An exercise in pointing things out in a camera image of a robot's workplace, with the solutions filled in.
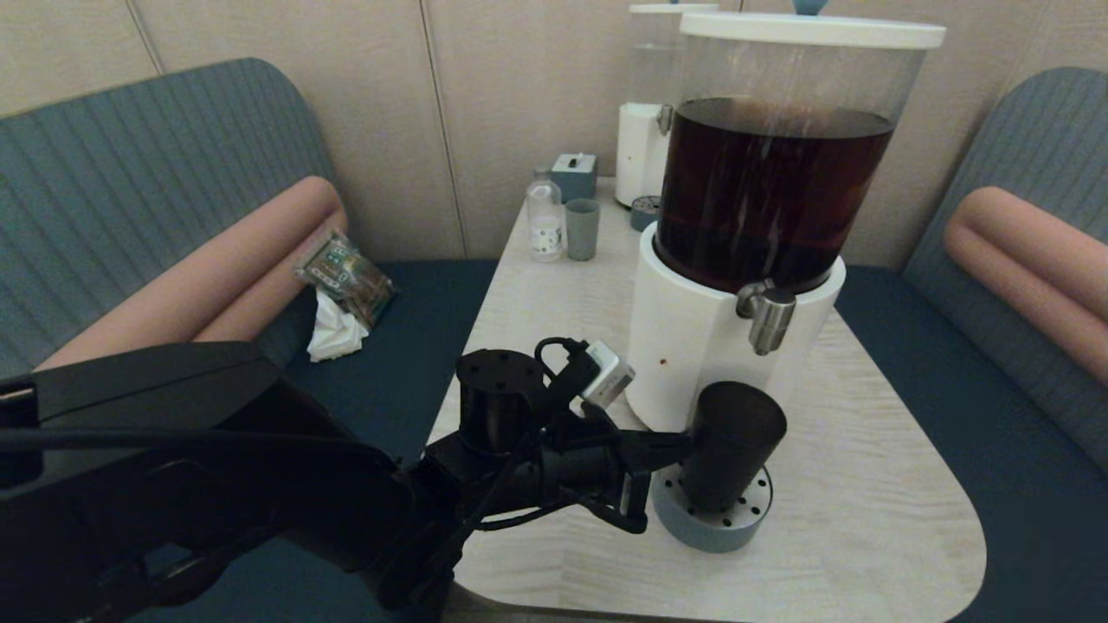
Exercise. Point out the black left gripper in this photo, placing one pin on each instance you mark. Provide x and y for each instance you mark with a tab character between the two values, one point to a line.
580	463

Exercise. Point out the black plastic cup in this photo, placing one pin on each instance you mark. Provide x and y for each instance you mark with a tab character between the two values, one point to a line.
736	433

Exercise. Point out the small grey-blue cup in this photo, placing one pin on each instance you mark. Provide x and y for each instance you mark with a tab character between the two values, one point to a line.
582	229

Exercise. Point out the round grey drip tray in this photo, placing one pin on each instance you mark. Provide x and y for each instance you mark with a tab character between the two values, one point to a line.
710	528

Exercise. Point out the metal dispenser tap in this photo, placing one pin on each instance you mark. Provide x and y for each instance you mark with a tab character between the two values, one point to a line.
769	313

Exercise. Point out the small blue drip tray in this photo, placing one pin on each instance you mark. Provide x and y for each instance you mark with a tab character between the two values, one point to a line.
645	212

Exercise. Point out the clear plastic bottle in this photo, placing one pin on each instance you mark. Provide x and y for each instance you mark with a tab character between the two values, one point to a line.
545	221

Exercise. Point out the large dark tea dispenser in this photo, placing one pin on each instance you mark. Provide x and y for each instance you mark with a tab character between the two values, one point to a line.
762	199

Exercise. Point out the blue tissue box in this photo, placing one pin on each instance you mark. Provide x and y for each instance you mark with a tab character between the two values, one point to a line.
574	177

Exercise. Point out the crumpled white tissue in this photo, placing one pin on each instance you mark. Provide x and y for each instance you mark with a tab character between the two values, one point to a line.
333	333

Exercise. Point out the clear printed snack packet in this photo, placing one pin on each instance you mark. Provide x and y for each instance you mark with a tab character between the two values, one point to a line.
346	272

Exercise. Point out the pink bolster cushion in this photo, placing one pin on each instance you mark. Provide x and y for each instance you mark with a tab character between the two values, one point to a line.
199	285
1030	260

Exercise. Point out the large white dispenser lid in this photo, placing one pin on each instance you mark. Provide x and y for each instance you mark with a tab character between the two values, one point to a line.
814	28

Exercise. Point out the blue upholstered bench with packet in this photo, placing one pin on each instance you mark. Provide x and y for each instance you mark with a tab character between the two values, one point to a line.
130	156

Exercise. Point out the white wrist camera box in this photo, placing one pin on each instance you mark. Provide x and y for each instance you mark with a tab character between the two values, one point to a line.
608	374

